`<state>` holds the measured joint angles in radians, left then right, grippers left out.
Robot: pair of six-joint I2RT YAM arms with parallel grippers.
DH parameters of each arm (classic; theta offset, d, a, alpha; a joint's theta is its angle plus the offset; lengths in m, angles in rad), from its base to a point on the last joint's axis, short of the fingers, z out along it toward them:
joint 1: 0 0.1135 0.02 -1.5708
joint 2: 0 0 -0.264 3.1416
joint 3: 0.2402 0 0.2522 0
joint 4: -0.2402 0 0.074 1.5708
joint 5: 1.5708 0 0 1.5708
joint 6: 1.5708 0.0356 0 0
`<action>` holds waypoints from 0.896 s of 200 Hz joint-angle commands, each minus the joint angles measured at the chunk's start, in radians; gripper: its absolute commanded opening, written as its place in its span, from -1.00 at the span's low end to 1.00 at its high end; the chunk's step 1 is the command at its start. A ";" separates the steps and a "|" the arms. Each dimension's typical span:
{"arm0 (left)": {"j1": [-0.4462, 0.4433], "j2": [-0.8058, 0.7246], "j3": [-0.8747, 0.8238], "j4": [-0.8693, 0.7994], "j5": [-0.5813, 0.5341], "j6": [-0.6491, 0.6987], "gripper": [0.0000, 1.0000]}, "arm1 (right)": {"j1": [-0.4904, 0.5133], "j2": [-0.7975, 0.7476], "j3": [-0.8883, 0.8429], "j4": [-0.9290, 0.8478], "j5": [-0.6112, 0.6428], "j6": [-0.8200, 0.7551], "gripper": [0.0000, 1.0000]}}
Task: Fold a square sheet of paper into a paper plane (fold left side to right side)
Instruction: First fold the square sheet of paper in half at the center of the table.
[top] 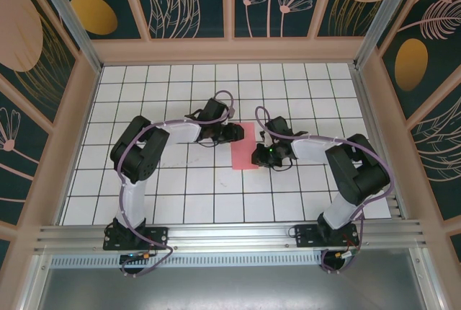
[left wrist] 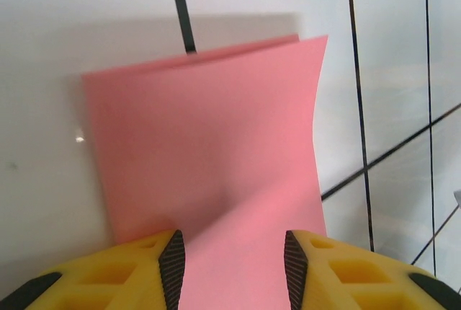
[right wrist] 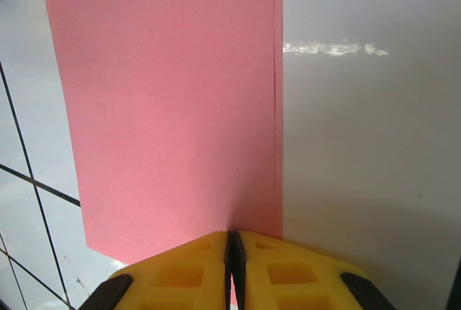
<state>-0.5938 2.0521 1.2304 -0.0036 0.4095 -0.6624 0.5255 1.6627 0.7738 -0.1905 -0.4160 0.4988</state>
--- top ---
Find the small black circuit board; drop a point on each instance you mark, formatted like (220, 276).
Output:
(133, 257)

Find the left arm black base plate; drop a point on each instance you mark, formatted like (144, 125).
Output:
(158, 238)

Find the aluminium corner post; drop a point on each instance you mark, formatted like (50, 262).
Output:
(382, 11)
(66, 11)

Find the grey metal sheet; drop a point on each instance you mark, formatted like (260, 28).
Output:
(230, 288)

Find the yellow plug connector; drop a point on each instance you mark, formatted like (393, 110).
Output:
(340, 254)

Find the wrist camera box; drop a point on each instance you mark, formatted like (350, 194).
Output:
(232, 111)
(266, 140)

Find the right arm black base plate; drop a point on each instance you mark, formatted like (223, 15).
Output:
(306, 236)

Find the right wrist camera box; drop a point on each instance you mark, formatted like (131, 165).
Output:
(266, 140)

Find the long aluminium mounting rail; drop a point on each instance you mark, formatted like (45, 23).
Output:
(230, 234)

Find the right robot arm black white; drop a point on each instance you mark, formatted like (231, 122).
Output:
(360, 169)

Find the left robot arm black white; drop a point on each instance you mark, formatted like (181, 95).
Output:
(138, 151)

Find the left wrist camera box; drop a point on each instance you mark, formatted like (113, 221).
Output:
(232, 111)

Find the pink square paper sheet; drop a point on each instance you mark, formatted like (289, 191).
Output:
(243, 155)

